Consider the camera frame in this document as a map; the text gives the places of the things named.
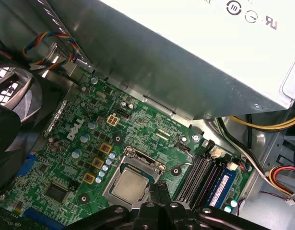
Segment yellow wire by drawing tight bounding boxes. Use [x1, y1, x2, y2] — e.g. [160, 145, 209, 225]
[215, 114, 295, 133]

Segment grey wire bundle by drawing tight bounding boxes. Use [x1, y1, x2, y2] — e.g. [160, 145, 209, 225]
[215, 117, 271, 179]

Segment black RAM slot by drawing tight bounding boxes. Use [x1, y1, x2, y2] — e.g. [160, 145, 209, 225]
[175, 153, 209, 202]
[183, 157, 216, 206]
[191, 160, 224, 210]

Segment silver CPU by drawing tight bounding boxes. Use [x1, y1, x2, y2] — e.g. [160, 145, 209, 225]
[112, 167, 151, 200]

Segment twisted multicolour fan cable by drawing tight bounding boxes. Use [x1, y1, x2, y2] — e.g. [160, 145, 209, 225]
[21, 31, 79, 72]

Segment grey power supply unit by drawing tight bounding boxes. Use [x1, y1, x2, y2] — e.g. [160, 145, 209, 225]
[41, 0, 295, 120]

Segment orange red power wires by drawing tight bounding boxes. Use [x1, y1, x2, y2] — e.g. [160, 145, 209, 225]
[268, 165, 295, 201]

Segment blue board connector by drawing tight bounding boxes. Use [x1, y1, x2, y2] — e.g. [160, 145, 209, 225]
[16, 153, 37, 178]

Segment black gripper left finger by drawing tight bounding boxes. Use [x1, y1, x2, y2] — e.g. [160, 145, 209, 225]
[65, 183, 164, 230]

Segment black case fan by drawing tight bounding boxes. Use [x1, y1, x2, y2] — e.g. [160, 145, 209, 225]
[0, 46, 65, 195]

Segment green motherboard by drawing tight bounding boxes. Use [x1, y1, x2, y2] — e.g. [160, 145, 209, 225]
[0, 68, 257, 230]

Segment metal locking lever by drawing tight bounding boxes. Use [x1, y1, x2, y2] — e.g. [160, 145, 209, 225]
[164, 151, 195, 172]

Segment green RAM stick blue label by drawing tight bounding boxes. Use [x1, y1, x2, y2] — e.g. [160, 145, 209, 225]
[208, 166, 237, 209]

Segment blue expansion slot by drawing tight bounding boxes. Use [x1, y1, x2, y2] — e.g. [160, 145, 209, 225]
[22, 206, 66, 230]

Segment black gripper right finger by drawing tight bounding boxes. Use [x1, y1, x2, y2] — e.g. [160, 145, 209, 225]
[159, 181, 268, 230]

